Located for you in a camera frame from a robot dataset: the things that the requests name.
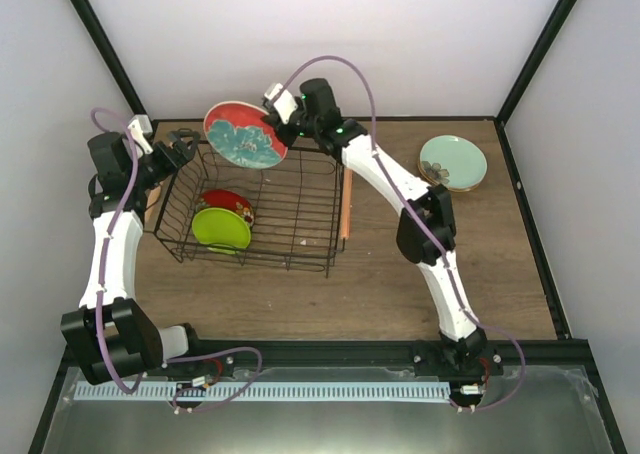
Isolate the light blue plate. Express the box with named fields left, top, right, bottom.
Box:
left=418, top=135, right=488, bottom=192

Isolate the lime green plate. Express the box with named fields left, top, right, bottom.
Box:
left=191, top=208, right=252, bottom=255

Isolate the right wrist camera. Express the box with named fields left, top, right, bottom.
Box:
left=263, top=83, right=298, bottom=124

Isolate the right wooden rack handle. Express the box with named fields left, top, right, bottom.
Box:
left=340, top=168, right=353, bottom=240

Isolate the black frame post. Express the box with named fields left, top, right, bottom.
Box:
left=496, top=0, right=578, bottom=124
left=69, top=0, right=147, bottom=114

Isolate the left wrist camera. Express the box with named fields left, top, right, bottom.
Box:
left=128, top=114, right=153, bottom=157

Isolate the light blue slotted strip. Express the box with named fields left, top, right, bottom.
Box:
left=73, top=381, right=451, bottom=404

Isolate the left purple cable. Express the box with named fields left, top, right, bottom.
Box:
left=89, top=107, right=264, bottom=414

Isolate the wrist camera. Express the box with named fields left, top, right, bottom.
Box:
left=128, top=114, right=153, bottom=157
left=263, top=83, right=298, bottom=124

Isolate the right black frame post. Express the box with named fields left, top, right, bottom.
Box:
left=496, top=0, right=578, bottom=124

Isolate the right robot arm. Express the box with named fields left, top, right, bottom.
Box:
left=263, top=78, right=487, bottom=377

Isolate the large red blue-flower plate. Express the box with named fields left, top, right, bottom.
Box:
left=203, top=101, right=288, bottom=170

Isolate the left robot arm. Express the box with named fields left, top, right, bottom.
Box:
left=61, top=129, right=205, bottom=385

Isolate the left black frame post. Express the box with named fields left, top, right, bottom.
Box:
left=69, top=0, right=147, bottom=114

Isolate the metal front panel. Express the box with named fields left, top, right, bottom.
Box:
left=42, top=366, right=614, bottom=453

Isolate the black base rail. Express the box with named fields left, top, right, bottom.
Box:
left=150, top=339, right=597, bottom=380

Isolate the black wire dish rack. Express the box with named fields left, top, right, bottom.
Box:
left=145, top=141, right=344, bottom=273

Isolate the small red floral plate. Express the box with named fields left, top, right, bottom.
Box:
left=195, top=189, right=255, bottom=228

